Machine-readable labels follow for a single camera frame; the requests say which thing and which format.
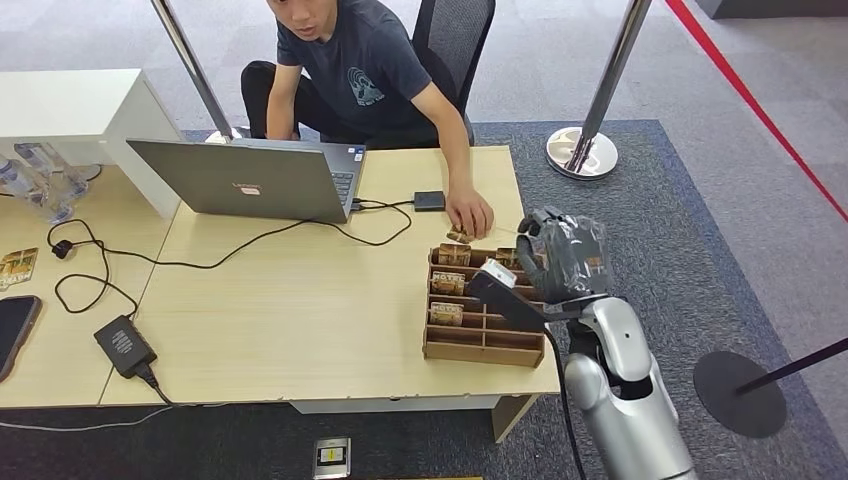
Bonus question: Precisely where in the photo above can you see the person's left hand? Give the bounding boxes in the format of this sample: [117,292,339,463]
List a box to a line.
[445,185,496,241]

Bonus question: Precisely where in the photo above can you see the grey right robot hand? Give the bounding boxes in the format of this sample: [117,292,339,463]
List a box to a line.
[515,206,615,306]

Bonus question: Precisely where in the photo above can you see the wooden card holder rack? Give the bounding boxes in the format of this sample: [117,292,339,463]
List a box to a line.
[422,245,547,370]

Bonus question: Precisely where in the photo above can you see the person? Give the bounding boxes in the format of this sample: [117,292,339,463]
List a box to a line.
[240,0,496,241]

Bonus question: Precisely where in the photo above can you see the dark grey rug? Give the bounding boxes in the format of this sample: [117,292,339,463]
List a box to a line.
[0,119,848,480]

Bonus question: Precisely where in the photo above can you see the wooden desk leg panel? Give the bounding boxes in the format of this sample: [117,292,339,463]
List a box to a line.
[490,394,541,444]

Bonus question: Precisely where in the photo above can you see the black mesh office chair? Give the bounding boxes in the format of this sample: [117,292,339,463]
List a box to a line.
[411,0,497,147]

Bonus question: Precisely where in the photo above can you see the black stanchion with round base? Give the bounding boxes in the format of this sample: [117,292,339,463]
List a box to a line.
[692,336,848,441]

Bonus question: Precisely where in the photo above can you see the grey laptop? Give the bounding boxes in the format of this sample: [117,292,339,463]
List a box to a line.
[125,137,368,225]

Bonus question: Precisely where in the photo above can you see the red barrier belt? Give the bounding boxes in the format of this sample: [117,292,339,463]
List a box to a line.
[664,0,848,225]

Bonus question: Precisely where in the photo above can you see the metal floor socket box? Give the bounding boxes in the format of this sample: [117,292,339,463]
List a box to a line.
[311,436,353,480]

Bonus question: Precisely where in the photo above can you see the black power adapter brick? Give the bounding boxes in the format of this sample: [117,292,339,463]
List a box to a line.
[93,315,159,381]

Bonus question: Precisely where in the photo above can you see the white cabinet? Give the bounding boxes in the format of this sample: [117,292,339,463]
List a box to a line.
[0,68,184,220]

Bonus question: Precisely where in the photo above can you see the clear plastic water bottle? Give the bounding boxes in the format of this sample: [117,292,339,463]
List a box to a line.
[14,142,91,201]
[0,155,75,225]

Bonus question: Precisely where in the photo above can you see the black smartphone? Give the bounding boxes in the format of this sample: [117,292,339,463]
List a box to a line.
[0,295,44,384]

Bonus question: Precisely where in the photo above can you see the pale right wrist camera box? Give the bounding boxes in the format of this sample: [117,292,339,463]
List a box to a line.
[478,258,519,291]

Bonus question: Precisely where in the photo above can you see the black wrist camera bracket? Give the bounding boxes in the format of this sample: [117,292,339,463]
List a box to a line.
[466,270,614,335]

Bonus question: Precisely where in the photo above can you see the short black drive cable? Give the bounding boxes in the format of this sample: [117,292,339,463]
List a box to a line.
[351,198,417,213]

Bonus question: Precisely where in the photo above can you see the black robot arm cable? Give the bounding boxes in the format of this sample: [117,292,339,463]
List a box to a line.
[543,325,590,480]

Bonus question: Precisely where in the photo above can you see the chrome stanchion post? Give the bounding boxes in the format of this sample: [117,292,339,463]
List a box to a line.
[545,0,654,181]
[149,0,252,145]

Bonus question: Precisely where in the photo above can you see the white desk frame beam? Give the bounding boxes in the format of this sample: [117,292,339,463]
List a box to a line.
[289,395,505,416]

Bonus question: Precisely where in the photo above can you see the long black charger cable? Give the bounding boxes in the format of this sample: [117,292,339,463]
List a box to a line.
[46,197,414,319]

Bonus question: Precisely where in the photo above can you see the black adapter mains cord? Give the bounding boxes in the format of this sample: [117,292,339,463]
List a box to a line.
[135,362,178,407]

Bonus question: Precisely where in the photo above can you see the thin white floor cable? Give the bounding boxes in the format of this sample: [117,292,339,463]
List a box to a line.
[0,404,230,434]

